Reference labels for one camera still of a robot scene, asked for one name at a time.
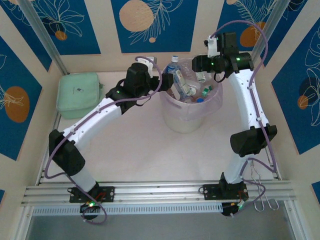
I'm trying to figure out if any bottle dark blue label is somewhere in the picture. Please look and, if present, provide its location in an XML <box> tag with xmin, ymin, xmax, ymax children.
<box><xmin>166</xmin><ymin>55</ymin><xmax>191</xmax><ymax>101</ymax></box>

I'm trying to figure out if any clear bottle green white label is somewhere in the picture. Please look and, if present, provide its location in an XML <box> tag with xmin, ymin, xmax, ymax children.
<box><xmin>174</xmin><ymin>69</ymin><xmax>196</xmax><ymax>96</ymax></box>

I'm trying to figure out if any translucent pink waste bin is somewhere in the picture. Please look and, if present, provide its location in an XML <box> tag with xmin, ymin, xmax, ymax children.
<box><xmin>161</xmin><ymin>57</ymin><xmax>224</xmax><ymax>134</ymax></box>

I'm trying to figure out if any mint green fabric pouch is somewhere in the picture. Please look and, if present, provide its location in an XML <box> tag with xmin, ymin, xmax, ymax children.
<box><xmin>55</xmin><ymin>72</ymin><xmax>106</xmax><ymax>120</ymax></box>

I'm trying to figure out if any aluminium base beam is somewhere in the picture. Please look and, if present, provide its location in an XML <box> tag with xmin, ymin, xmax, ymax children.
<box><xmin>21</xmin><ymin>179</ymin><xmax>298</xmax><ymax>205</ymax></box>

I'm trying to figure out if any controller board green light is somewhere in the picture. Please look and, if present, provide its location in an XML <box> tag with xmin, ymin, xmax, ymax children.
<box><xmin>79</xmin><ymin>201</ymin><xmax>101</xmax><ymax>221</ymax></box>
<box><xmin>221</xmin><ymin>201</ymin><xmax>248</xmax><ymax>218</ymax></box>

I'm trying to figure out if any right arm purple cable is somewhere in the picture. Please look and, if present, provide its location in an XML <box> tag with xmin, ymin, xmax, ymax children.
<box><xmin>211</xmin><ymin>19</ymin><xmax>278</xmax><ymax>218</ymax></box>

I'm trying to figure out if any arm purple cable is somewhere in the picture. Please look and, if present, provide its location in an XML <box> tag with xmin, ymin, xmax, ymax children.
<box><xmin>211</xmin><ymin>19</ymin><xmax>278</xmax><ymax>218</ymax></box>
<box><xmin>44</xmin><ymin>56</ymin><xmax>163</xmax><ymax>225</ymax></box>

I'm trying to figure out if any aluminium frame post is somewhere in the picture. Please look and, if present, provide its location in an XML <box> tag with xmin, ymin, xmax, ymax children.
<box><xmin>251</xmin><ymin>0</ymin><xmax>292</xmax><ymax>66</ymax></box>
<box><xmin>17</xmin><ymin>0</ymin><xmax>69</xmax><ymax>76</ymax></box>

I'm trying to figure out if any white slotted cable duct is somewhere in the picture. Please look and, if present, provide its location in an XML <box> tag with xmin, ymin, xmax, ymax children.
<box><xmin>31</xmin><ymin>201</ymin><xmax>224</xmax><ymax>216</ymax></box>

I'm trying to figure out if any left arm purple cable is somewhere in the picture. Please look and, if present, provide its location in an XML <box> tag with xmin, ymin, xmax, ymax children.
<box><xmin>44</xmin><ymin>56</ymin><xmax>163</xmax><ymax>225</ymax></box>

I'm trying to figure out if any metal wire hook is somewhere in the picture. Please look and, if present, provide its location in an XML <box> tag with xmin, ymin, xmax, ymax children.
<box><xmin>253</xmin><ymin>174</ymin><xmax>266</xmax><ymax>213</ymax></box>
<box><xmin>264</xmin><ymin>197</ymin><xmax>280</xmax><ymax>211</ymax></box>

